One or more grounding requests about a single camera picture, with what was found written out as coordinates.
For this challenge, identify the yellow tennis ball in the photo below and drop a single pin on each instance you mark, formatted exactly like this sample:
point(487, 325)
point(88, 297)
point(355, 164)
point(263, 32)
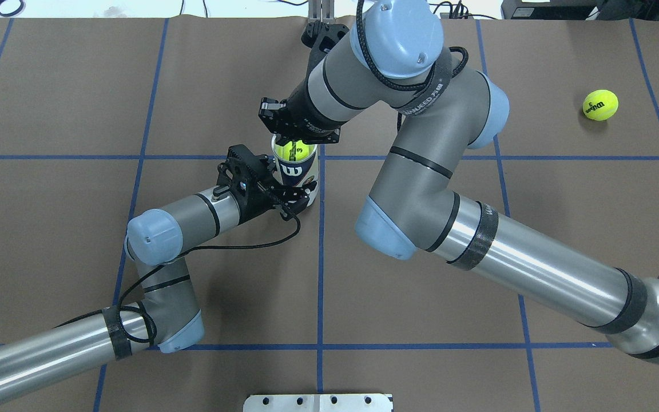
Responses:
point(294, 151)
point(600, 105)

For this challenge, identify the black camera mount wrist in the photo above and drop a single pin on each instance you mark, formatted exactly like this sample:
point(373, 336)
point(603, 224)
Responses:
point(320, 38)
point(240, 163)

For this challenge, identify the white tennis ball can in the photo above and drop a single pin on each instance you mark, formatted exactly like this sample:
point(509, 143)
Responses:
point(298, 173)

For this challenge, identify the white pedestal column base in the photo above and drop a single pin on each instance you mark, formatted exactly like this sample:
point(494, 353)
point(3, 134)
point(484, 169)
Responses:
point(320, 402)

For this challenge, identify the aluminium frame post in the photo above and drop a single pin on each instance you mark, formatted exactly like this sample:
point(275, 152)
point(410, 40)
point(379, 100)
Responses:
point(322, 11)

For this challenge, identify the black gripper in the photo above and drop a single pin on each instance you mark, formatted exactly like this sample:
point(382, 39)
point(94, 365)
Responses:
point(253, 202)
point(305, 110)

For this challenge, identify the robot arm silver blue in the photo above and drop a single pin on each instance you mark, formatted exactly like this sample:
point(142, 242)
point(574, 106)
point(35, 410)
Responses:
point(579, 162)
point(61, 235)

